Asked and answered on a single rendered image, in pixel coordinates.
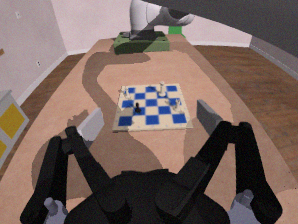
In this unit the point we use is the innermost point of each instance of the blue and cream chessboard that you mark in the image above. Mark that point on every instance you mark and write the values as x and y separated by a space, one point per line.
157 113

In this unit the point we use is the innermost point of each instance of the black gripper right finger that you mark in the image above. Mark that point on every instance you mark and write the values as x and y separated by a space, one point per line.
254 203

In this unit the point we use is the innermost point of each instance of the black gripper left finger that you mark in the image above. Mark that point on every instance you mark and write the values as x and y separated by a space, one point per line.
47 205

